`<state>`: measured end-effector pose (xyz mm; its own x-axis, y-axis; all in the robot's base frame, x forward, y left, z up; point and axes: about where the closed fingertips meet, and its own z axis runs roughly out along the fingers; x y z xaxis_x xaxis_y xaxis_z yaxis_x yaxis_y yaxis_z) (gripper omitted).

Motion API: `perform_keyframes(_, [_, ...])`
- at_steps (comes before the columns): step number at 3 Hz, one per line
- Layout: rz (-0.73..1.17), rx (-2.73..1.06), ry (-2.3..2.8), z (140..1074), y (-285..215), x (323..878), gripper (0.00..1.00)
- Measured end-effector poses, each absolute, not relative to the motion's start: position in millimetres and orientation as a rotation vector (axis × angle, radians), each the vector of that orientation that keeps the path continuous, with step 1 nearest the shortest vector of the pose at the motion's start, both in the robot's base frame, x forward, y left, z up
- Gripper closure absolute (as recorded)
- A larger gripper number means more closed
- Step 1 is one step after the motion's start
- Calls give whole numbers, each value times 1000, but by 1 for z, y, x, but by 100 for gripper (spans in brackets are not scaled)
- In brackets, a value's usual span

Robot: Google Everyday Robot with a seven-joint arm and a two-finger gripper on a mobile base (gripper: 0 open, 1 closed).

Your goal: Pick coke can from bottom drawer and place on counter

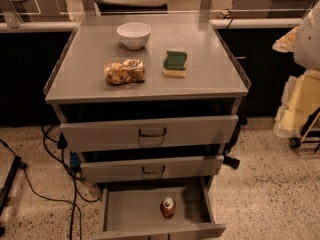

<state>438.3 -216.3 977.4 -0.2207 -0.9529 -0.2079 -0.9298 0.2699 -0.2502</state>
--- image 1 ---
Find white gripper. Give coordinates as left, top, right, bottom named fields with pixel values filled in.
left=272, top=26, right=320, bottom=138

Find red coke can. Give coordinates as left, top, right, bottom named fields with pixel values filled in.
left=160, top=197, right=176, bottom=219

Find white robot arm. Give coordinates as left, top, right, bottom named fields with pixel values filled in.
left=272, top=1, right=320, bottom=138

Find top grey drawer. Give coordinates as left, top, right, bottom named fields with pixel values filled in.
left=61, top=115, right=238, bottom=152

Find grey drawer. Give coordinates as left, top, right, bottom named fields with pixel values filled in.
left=81, top=155, right=223, bottom=183
left=90, top=177, right=225, bottom=240
left=61, top=115, right=238, bottom=152

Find grey drawer cabinet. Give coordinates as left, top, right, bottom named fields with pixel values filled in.
left=43, top=13, right=252, bottom=240

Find middle grey drawer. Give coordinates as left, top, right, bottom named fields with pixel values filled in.
left=81, top=155, right=223, bottom=183

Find bottom grey drawer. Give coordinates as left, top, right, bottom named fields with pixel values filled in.
left=90, top=177, right=225, bottom=240

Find black wheeled cart base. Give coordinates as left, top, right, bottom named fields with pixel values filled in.
left=289, top=107, right=320, bottom=153

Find green yellow sponge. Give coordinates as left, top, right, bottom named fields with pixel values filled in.
left=162, top=51, right=188, bottom=77

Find black power plug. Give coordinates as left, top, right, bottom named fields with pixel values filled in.
left=223, top=156, right=240, bottom=169

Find white ceramic bowl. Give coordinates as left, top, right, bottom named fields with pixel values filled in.
left=117, top=22, right=151, bottom=50

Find crumpled chip bag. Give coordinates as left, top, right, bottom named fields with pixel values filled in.
left=104, top=59, right=145, bottom=85

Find black stand leg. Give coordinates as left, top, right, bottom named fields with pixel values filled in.
left=0, top=156, right=21, bottom=216

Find black floor cables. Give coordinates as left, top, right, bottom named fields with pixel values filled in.
left=0, top=123, right=101, bottom=240

